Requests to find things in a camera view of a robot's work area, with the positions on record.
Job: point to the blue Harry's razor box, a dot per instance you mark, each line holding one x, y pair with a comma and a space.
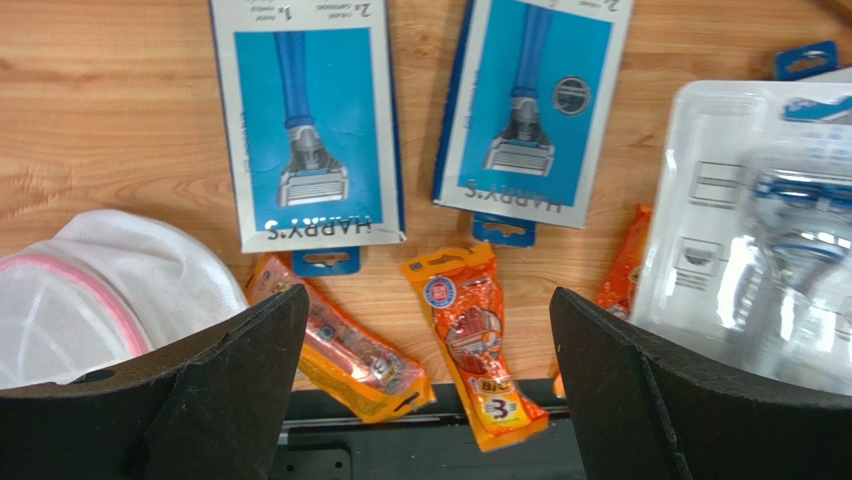
526, 114
308, 99
816, 62

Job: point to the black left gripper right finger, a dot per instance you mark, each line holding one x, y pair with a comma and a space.
645, 408

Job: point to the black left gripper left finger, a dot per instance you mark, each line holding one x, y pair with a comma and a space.
210, 406

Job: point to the orange Bic razor bag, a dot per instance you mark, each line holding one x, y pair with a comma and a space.
463, 302
617, 293
367, 375

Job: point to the clear blister razor pack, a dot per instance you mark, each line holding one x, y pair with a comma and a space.
748, 257

